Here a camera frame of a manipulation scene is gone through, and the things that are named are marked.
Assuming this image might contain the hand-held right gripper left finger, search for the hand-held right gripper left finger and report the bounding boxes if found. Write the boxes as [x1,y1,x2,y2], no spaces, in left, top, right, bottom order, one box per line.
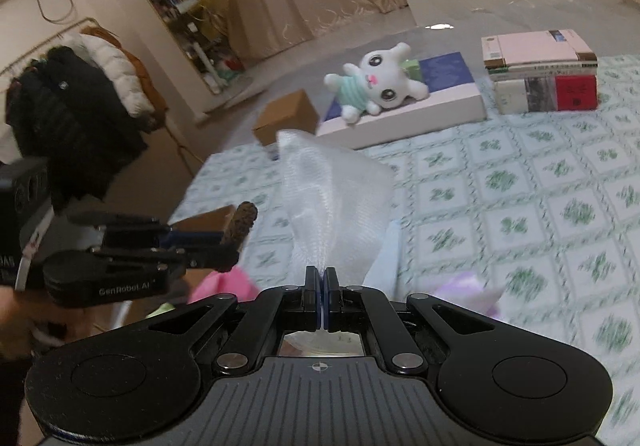
[147,266,323,374]

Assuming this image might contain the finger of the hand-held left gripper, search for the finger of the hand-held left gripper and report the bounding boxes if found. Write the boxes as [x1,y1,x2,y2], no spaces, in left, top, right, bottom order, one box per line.
[89,242,241,275]
[66,211,227,248]

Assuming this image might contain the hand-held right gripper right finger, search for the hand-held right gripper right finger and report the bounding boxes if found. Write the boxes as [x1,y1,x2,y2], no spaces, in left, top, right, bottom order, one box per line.
[324,266,496,374]

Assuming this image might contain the white tissue sheet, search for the white tissue sheet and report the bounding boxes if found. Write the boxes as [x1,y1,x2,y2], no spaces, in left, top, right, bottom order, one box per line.
[276,128,393,287]

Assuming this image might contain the purple tissue pack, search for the purple tissue pack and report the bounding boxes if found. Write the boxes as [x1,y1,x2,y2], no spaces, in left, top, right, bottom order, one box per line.
[430,271,503,322]

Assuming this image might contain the person's left hand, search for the person's left hand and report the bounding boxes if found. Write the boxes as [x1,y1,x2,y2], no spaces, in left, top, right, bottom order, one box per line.
[0,287,69,362]

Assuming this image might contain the pink lidded container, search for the pink lidded container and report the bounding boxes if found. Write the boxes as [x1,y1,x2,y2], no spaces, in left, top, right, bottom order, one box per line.
[187,268,256,304]

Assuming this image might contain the green cloth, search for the green cloth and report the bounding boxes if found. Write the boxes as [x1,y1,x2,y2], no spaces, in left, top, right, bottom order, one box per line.
[147,302,177,322]

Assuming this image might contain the light blue cloth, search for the light blue cloth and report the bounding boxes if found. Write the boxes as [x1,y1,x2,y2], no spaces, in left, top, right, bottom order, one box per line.
[365,218,401,287]

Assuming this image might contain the black puffer jacket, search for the black puffer jacket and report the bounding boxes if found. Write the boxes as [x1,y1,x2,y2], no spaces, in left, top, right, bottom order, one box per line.
[5,46,148,212]

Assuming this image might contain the brown jacket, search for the brown jacket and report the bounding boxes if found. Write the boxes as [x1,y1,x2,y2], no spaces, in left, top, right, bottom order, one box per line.
[80,25,168,129]

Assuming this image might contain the white puffer jacket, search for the white puffer jacket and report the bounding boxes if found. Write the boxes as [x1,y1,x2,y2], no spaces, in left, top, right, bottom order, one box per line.
[75,33,153,117]

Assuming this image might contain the closed cardboard box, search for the closed cardboard box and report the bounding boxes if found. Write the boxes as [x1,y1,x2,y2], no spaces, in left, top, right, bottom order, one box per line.
[252,89,321,147]

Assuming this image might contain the floral printed bedsheet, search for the floral printed bedsheet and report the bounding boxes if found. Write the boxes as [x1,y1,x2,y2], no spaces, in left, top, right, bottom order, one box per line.
[167,53,640,446]

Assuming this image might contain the white flat box blue top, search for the white flat box blue top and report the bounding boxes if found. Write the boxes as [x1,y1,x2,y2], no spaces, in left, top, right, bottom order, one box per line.
[316,52,487,150]

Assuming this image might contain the white plush rabbit toy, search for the white plush rabbit toy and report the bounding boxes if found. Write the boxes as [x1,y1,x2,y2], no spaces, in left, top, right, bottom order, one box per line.
[324,42,430,123]

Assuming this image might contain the pink cover book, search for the pink cover book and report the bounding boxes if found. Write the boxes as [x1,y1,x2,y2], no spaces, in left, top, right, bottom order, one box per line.
[481,29,598,69]

